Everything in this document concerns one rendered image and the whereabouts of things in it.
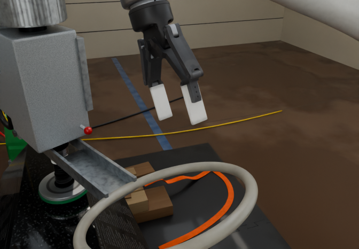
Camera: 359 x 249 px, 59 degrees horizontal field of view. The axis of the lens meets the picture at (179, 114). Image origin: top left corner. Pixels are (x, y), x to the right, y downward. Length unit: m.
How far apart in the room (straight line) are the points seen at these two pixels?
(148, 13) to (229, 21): 6.41
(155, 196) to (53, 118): 1.43
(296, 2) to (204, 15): 6.18
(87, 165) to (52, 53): 0.42
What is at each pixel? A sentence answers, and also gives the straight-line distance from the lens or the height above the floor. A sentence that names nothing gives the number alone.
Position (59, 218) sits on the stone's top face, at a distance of 1.43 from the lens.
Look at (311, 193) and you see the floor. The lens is 2.89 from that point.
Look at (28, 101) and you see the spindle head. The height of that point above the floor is 1.31.
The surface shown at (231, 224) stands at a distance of 0.69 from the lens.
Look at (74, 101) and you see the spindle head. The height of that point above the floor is 1.26.
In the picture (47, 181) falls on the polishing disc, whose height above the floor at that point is 0.86.
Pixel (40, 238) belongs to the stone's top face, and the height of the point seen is 0.80.
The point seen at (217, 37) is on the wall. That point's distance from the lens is 6.89.
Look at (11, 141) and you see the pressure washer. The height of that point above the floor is 0.34.
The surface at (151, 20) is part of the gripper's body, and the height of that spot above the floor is 1.66.
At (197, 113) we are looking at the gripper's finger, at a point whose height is 1.52.
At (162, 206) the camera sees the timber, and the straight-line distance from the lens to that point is 2.41.
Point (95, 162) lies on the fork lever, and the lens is 1.24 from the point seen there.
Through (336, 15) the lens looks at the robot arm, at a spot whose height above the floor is 1.68.
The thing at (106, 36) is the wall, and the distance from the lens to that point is 6.19.
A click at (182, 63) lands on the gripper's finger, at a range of 0.50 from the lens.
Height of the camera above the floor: 1.76
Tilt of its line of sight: 27 degrees down
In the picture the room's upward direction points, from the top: straight up
